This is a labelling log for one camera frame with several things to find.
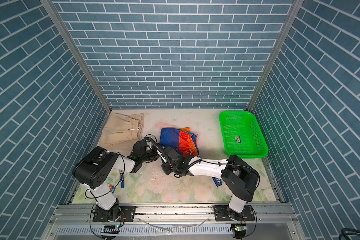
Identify green plastic basket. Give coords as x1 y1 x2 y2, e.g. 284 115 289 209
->
219 111 269 159

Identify multicolour shorts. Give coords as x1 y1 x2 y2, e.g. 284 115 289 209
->
160 128 199 157

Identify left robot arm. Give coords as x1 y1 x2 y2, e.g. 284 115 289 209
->
72 137 159 219

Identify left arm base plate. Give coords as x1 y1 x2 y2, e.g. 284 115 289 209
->
91 206 137 223

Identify blue marker pen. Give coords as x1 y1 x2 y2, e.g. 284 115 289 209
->
120 172 125 189

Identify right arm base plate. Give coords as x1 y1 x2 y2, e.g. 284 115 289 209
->
213 205 256 222

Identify white cable tie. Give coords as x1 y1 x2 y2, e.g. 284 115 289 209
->
138 218 211 233

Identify blue stapler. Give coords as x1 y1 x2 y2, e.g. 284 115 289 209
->
212 177 223 187

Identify aluminium front rail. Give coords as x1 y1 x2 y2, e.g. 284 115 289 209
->
42 202 305 240

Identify beige shorts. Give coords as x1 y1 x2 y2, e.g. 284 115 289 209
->
98 113 144 156

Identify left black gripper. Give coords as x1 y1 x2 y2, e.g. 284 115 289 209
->
139 143 168 164

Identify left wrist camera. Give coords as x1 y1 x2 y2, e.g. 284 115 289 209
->
132 141 148 156

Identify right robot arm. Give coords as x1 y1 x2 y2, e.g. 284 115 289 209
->
157 147 260 221

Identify red blue small packet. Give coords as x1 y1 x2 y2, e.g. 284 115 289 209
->
109 185 116 194

